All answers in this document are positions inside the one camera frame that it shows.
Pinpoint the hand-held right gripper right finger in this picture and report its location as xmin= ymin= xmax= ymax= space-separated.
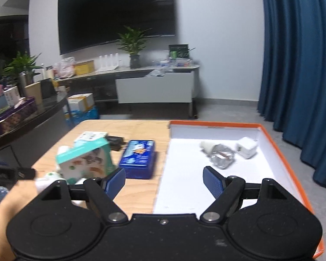
xmin=200 ymin=166 xmax=288 ymax=223

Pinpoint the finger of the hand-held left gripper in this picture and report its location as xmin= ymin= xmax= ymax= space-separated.
xmin=0 ymin=164 xmax=36 ymax=181

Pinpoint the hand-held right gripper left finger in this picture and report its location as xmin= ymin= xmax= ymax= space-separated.
xmin=39 ymin=168 xmax=127 ymax=223

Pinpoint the white travel plug adapter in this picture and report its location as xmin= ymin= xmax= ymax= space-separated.
xmin=35 ymin=170 xmax=87 ymax=208

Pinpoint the clear plastic wrapped item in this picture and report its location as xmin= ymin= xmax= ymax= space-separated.
xmin=210 ymin=144 xmax=236 ymax=170

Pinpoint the blue tin box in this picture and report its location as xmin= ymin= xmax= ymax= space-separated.
xmin=119 ymin=140 xmax=156 ymax=180

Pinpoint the small white cup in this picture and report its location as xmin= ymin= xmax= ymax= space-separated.
xmin=200 ymin=141 xmax=220 ymax=155

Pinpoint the teal cartoon print box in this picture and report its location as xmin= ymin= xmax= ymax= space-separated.
xmin=56 ymin=137 xmax=117 ymax=185

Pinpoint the white cube charger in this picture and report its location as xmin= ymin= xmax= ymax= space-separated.
xmin=236 ymin=137 xmax=259 ymax=160

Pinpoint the dark glossy side table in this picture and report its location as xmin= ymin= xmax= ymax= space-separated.
xmin=0 ymin=90 xmax=71 ymax=169

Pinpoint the white flat product box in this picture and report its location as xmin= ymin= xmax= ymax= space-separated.
xmin=74 ymin=131 xmax=109 ymax=143

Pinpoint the purple patterned gift box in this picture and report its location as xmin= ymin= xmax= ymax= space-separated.
xmin=0 ymin=97 xmax=38 ymax=138

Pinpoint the blue plastic bag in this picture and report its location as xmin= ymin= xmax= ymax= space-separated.
xmin=64 ymin=106 xmax=100 ymax=128

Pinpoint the white printed carton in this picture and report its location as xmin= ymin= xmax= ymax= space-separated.
xmin=3 ymin=86 xmax=19 ymax=106

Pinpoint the kraft paper cup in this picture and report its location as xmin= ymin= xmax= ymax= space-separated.
xmin=24 ymin=82 xmax=43 ymax=105

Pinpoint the white cardboard shipping box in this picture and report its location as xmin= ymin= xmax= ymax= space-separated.
xmin=67 ymin=93 xmax=95 ymax=112

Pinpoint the dark upright box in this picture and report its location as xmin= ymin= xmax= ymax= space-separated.
xmin=41 ymin=78 xmax=57 ymax=99

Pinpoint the white and dark tv stand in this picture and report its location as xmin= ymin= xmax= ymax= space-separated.
xmin=56 ymin=65 xmax=200 ymax=119

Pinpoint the large leafy potted plant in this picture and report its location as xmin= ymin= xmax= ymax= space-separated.
xmin=1 ymin=51 xmax=44 ymax=87

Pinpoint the white router with antennas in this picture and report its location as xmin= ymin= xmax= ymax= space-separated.
xmin=96 ymin=54 xmax=119 ymax=72

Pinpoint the yellow cardboard box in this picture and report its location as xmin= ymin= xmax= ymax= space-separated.
xmin=74 ymin=60 xmax=95 ymax=76

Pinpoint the white plastic bag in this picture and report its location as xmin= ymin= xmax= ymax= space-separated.
xmin=54 ymin=57 xmax=77 ymax=78

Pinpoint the potted plant in dark pot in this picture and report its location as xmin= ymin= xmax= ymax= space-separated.
xmin=117 ymin=26 xmax=153 ymax=69

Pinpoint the pile of plastic packets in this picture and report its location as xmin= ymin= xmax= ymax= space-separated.
xmin=149 ymin=57 xmax=199 ymax=77

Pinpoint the dark green box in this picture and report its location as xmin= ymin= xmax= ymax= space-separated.
xmin=168 ymin=44 xmax=191 ymax=59

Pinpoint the blue curtain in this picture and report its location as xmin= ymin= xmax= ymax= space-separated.
xmin=258 ymin=0 xmax=326 ymax=215

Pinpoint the black wall charger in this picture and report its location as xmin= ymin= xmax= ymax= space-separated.
xmin=106 ymin=135 xmax=125 ymax=151

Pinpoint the wall-mounted black television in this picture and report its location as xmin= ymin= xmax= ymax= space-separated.
xmin=58 ymin=0 xmax=177 ymax=55

